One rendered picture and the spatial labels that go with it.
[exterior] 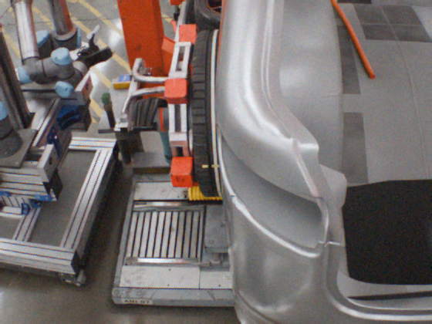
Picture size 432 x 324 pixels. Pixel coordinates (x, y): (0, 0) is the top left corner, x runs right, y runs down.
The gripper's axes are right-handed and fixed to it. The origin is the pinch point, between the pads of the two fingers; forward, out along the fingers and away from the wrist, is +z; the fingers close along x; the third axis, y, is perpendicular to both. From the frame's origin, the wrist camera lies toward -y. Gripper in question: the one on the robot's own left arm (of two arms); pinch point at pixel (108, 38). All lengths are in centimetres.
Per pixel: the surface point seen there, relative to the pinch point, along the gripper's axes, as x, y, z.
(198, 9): 54, 32, 116
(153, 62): 27.9, 0.7, 18.7
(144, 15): 3.1, -7.1, 19.6
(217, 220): 95, -20, -20
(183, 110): 17, -46, -33
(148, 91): 14.2, -27.2, -23.3
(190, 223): 107, 5, -13
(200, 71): 8, -54, -24
